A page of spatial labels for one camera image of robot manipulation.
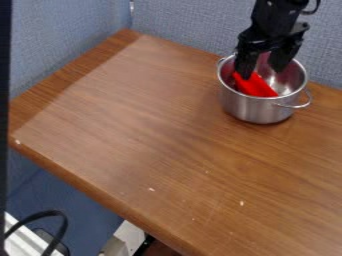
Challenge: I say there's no white table bracket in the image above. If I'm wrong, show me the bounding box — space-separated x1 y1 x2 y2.
99 221 146 256

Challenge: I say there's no red star-shaped block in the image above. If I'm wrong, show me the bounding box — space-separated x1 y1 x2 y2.
232 72 278 98

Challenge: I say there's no metal pot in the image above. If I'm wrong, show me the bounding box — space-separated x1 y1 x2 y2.
216 54 313 124

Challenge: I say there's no black cable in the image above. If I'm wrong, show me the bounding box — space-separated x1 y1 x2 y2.
3 209 71 256

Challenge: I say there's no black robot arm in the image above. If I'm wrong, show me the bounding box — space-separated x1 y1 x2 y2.
235 0 321 80

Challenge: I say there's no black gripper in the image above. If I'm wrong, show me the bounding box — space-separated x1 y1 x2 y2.
234 22 310 80

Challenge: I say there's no white box below table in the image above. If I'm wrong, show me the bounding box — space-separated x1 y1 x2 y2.
4 211 57 256

